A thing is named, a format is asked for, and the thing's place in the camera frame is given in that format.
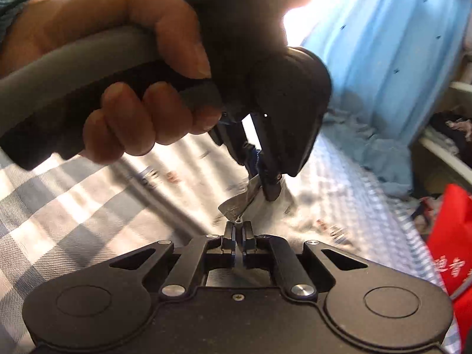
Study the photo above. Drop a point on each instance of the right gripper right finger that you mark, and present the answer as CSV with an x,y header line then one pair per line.
x,y
364,304

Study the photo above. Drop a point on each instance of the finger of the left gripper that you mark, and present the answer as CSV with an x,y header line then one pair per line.
x,y
233,136
268,164

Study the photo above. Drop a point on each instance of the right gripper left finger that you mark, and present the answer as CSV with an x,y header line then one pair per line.
x,y
106,304

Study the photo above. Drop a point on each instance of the grey printed pants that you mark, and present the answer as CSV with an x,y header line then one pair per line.
x,y
265,210

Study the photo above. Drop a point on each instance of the person's left hand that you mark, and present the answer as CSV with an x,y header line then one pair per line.
x,y
125,122

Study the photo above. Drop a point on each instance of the window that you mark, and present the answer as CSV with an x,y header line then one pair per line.
x,y
299,22

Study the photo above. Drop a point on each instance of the crumpled patterned cloth by shelf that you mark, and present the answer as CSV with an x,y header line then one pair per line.
x,y
425,215

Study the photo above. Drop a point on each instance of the red bag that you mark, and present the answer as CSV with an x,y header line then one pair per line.
x,y
450,246

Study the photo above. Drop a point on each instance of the blue crumpled garment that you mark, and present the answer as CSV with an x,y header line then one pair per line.
x,y
387,159

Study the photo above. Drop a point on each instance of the blue star curtain right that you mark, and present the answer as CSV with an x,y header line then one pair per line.
x,y
390,60

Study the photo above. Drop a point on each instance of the dark clothes pile on shelf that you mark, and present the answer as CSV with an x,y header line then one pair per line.
x,y
456,127

